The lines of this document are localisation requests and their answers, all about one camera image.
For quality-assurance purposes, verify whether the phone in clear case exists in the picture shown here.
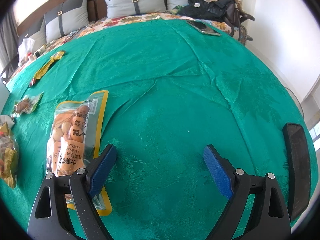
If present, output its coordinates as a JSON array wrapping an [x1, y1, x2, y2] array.
[[186, 20, 222, 37]]

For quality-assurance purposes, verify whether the black flat device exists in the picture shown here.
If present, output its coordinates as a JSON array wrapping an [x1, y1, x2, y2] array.
[[282, 122, 312, 222]]

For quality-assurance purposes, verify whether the white power strip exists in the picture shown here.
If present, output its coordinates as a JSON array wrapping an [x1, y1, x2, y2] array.
[[34, 44, 47, 57]]

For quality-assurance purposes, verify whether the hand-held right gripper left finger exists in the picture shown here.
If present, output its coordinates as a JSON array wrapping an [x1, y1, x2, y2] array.
[[27, 144, 117, 240]]

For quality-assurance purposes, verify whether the floral bedsheet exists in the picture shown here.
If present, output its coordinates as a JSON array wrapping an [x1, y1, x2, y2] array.
[[42, 11, 253, 47]]

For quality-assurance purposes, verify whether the clear plastic bag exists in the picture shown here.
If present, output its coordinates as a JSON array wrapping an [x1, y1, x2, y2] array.
[[17, 37, 35, 67]]

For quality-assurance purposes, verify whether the black jacket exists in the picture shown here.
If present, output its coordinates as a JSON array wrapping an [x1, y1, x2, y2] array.
[[179, 0, 238, 22]]

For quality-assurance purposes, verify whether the small clear brown snack packet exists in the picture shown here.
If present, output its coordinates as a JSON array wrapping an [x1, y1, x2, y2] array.
[[11, 92, 45, 118]]

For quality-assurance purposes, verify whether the dried longan bag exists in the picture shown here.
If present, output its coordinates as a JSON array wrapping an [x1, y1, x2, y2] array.
[[0, 115, 20, 189]]

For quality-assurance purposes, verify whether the yellow and red snack packet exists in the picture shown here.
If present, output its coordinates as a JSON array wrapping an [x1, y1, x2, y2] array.
[[28, 51, 66, 87]]

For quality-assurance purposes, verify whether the green blanket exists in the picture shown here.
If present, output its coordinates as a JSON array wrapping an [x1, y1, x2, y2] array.
[[0, 17, 315, 240]]

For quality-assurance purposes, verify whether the round biscuit bag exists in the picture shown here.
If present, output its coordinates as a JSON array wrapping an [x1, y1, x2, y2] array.
[[46, 90, 112, 217]]

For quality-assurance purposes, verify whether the brown bag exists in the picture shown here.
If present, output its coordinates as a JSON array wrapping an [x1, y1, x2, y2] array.
[[224, 4, 255, 37]]

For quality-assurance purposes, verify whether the grey curtain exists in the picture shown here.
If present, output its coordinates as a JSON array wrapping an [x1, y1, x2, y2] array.
[[0, 10, 19, 65]]

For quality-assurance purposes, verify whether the dark chair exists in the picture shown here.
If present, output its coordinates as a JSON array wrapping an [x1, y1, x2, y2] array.
[[0, 60, 20, 83]]

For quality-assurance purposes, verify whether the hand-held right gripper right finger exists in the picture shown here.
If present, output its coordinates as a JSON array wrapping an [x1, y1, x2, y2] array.
[[203, 144, 292, 240]]

